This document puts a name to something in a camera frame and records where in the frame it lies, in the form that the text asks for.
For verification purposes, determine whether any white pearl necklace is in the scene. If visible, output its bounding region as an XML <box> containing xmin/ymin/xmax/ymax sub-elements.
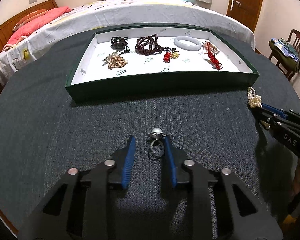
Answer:
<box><xmin>247</xmin><ymin>86</ymin><xmax>271</xmax><ymax>130</ymax></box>

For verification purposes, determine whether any silver pearl ring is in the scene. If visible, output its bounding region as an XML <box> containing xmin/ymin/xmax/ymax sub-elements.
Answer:
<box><xmin>147</xmin><ymin>127</ymin><xmax>168</xmax><ymax>160</ymax></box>

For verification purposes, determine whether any red tassel knot pendant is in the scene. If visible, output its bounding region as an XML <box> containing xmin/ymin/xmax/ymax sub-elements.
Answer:
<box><xmin>203</xmin><ymin>41</ymin><xmax>223</xmax><ymax>70</ymax></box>

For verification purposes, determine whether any rose gold chain jewelry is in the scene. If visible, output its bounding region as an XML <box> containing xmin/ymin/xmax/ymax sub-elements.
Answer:
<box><xmin>102</xmin><ymin>51</ymin><xmax>128</xmax><ymax>70</ymax></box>

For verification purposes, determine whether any white jade bangle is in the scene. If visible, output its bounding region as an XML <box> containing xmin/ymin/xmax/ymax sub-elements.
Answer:
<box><xmin>174</xmin><ymin>36</ymin><xmax>202</xmax><ymax>51</ymax></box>

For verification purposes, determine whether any black cord necklace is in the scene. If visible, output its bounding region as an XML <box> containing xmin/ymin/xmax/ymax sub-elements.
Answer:
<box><xmin>110</xmin><ymin>36</ymin><xmax>131</xmax><ymax>55</ymax></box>

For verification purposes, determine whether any dark red bead necklace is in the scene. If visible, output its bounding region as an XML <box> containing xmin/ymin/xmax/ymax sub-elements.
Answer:
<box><xmin>134</xmin><ymin>33</ymin><xmax>177</xmax><ymax>56</ymax></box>

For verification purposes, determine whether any pearl flower brooch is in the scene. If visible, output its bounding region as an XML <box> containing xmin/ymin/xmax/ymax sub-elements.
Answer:
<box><xmin>170</xmin><ymin>51</ymin><xmax>179</xmax><ymax>59</ymax></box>

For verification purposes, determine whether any green jewelry tray box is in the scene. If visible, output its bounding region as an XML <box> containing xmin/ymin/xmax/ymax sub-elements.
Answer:
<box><xmin>65</xmin><ymin>23</ymin><xmax>259</xmax><ymax>103</ymax></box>

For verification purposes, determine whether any pile of clothes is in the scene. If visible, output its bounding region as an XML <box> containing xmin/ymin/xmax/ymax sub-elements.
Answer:
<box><xmin>269</xmin><ymin>38</ymin><xmax>300</xmax><ymax>73</ymax></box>

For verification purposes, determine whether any wooden chair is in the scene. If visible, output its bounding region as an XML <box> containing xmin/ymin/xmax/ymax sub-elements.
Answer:
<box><xmin>269</xmin><ymin>29</ymin><xmax>300</xmax><ymax>81</ymax></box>

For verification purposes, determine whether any dark green table cloth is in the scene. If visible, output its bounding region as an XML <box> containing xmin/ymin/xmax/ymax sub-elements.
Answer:
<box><xmin>0</xmin><ymin>31</ymin><xmax>297</xmax><ymax>239</ymax></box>

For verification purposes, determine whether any brown wooden door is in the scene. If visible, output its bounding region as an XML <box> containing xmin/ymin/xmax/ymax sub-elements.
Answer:
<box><xmin>226</xmin><ymin>0</ymin><xmax>263</xmax><ymax>32</ymax></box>

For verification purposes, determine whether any bed with patterned sheet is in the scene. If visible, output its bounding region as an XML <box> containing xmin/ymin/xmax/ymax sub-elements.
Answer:
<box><xmin>0</xmin><ymin>0</ymin><xmax>255</xmax><ymax>85</ymax></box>

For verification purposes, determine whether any pink pillow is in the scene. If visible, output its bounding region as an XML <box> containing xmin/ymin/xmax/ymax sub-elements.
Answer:
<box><xmin>3</xmin><ymin>6</ymin><xmax>72</xmax><ymax>51</ymax></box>

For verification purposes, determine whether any brown striped pillow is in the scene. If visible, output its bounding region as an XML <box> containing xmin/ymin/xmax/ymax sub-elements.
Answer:
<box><xmin>12</xmin><ymin>9</ymin><xmax>48</xmax><ymax>31</ymax></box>

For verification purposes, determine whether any wooden headboard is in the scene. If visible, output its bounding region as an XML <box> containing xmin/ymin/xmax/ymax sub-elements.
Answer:
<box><xmin>0</xmin><ymin>0</ymin><xmax>57</xmax><ymax>53</ymax></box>

